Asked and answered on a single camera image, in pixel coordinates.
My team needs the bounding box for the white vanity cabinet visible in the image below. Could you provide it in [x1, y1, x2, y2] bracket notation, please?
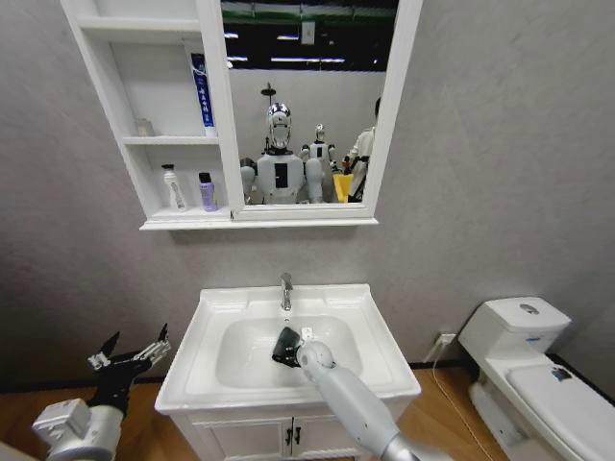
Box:
[169, 397, 410, 461]

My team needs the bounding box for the purple bottle black cap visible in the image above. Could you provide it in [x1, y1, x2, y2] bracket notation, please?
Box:
[197, 172, 222, 213]

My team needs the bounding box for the cabinet mirror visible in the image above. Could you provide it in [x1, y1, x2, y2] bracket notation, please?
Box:
[220, 0, 401, 206]

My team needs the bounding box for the blue white toothpaste tube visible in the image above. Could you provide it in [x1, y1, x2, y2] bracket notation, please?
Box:
[189, 51, 218, 138]

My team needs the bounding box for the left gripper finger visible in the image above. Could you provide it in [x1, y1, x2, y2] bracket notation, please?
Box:
[86, 331, 121, 370]
[133, 323, 173, 363]

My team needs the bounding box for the white power cable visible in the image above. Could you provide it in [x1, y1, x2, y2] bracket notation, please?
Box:
[423, 341, 482, 449]

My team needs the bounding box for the white bottle black cap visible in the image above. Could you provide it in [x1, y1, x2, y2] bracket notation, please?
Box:
[160, 163, 189, 211]

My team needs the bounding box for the white wall cabinet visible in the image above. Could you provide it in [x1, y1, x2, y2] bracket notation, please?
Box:
[60, 0, 425, 232]

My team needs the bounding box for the white toilet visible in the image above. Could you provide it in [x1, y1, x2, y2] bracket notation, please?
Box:
[456, 296, 615, 461]

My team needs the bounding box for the white ceramic washbasin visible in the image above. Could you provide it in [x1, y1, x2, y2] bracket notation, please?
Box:
[154, 282, 422, 416]

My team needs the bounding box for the chrome faucet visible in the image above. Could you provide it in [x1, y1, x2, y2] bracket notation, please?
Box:
[279, 272, 295, 311]

